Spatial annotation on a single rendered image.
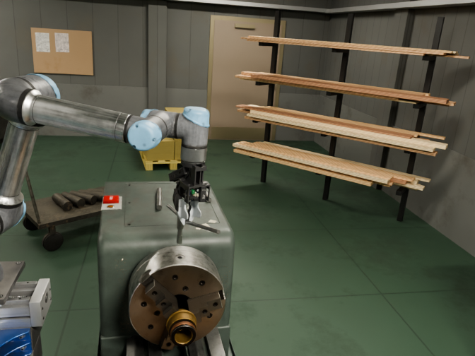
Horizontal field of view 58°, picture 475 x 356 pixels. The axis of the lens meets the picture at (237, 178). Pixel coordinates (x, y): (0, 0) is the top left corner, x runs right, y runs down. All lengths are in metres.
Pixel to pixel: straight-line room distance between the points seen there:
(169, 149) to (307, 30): 3.56
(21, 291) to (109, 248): 0.30
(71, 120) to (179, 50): 6.74
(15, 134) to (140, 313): 0.67
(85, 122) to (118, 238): 0.51
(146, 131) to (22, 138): 0.46
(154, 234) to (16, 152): 0.51
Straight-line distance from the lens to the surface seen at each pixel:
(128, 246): 1.53
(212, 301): 1.43
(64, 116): 1.19
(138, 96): 7.93
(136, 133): 1.10
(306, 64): 8.34
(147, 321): 1.50
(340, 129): 4.88
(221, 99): 7.98
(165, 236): 1.54
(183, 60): 7.88
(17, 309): 1.53
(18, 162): 1.46
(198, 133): 1.22
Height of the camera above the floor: 1.94
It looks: 19 degrees down
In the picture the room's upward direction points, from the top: 4 degrees clockwise
